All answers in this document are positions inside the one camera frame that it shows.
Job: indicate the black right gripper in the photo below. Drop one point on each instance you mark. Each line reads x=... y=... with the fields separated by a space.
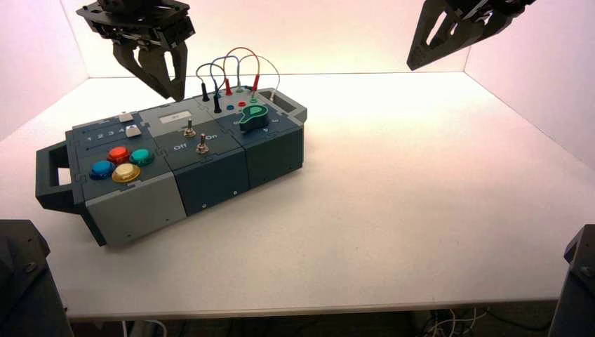
x=497 y=8

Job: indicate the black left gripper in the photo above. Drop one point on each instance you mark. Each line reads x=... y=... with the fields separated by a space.
x=139 y=21

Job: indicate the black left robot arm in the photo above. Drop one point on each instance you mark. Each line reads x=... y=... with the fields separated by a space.
x=23 y=288

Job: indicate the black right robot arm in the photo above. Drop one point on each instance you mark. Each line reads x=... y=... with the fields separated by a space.
x=576 y=288

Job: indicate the small white slider knob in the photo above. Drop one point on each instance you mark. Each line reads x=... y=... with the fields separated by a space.
x=132 y=131
x=125 y=116

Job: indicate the small white display panel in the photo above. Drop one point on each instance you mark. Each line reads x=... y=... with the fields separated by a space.
x=175 y=116

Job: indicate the green round push button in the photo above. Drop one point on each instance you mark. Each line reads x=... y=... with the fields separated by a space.
x=142 y=156

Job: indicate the red round push button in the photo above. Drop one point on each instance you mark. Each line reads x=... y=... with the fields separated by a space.
x=118 y=153

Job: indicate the black and green rotary knob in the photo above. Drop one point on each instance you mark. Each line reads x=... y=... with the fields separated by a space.
x=253 y=117

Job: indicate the yellow round push button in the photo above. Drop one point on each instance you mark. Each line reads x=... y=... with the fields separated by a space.
x=126 y=172

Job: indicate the blue round push button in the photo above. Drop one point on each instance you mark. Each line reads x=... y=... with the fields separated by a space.
x=102 y=169

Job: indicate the grey and blue control box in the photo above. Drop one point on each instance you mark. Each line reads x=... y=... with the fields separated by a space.
x=209 y=176

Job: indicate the metal toggle switch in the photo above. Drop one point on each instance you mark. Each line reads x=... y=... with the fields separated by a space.
x=189 y=129
x=202 y=144

